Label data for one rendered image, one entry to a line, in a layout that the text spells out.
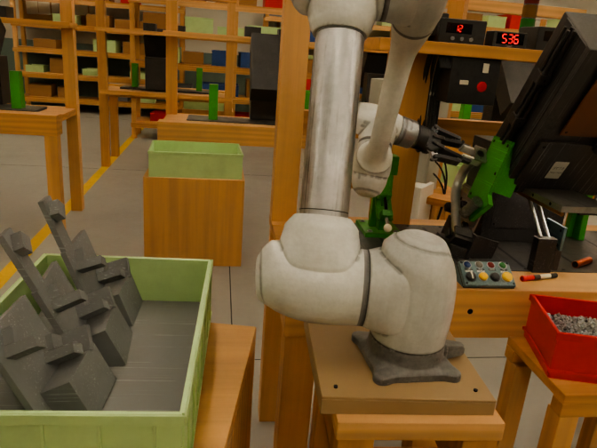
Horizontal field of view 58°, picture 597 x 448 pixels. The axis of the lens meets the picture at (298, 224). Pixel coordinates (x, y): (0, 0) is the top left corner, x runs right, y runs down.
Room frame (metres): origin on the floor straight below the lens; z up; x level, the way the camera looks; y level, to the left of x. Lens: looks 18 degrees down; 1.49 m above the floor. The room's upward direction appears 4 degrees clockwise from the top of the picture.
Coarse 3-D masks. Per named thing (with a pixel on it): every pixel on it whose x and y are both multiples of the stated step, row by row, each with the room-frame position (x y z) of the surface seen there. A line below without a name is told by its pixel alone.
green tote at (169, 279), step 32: (128, 256) 1.25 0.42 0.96; (160, 288) 1.25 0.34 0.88; (192, 288) 1.26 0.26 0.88; (192, 352) 0.84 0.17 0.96; (192, 384) 0.75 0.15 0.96; (0, 416) 0.64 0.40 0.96; (32, 416) 0.64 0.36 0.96; (64, 416) 0.65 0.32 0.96; (96, 416) 0.65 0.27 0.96; (128, 416) 0.66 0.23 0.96; (160, 416) 0.66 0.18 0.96; (192, 416) 0.80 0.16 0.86
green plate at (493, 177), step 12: (492, 144) 1.70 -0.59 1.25; (504, 144) 1.64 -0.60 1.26; (492, 156) 1.67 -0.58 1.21; (504, 156) 1.61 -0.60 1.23; (480, 168) 1.71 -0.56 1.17; (492, 168) 1.64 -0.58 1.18; (504, 168) 1.62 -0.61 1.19; (480, 180) 1.68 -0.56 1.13; (492, 180) 1.61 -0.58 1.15; (504, 180) 1.62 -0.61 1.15; (480, 192) 1.65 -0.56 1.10; (492, 192) 1.60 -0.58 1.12; (504, 192) 1.62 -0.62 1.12
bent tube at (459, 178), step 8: (480, 152) 1.72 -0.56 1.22; (480, 160) 1.68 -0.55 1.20; (464, 168) 1.75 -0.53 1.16; (456, 176) 1.77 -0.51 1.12; (464, 176) 1.76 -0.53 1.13; (456, 184) 1.75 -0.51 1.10; (456, 192) 1.74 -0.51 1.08; (456, 200) 1.71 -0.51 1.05; (456, 208) 1.69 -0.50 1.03; (456, 216) 1.66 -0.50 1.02; (456, 224) 1.64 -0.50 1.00
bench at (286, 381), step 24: (264, 312) 1.94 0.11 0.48; (264, 336) 1.88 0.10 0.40; (264, 360) 1.88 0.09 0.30; (288, 360) 1.29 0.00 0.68; (264, 384) 1.88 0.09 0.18; (288, 384) 1.29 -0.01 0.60; (312, 384) 1.30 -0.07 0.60; (264, 408) 1.88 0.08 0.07; (288, 408) 1.29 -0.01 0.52; (288, 432) 1.29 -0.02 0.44
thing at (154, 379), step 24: (144, 312) 1.18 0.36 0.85; (168, 312) 1.19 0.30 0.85; (192, 312) 1.20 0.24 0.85; (144, 336) 1.07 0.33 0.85; (168, 336) 1.08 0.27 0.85; (192, 336) 1.08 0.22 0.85; (144, 360) 0.97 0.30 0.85; (168, 360) 0.98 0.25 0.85; (0, 384) 0.86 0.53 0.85; (120, 384) 0.89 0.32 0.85; (144, 384) 0.89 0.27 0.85; (168, 384) 0.90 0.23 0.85; (0, 408) 0.79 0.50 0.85; (24, 408) 0.80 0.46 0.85; (120, 408) 0.82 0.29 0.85; (144, 408) 0.82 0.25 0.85; (168, 408) 0.83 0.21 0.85
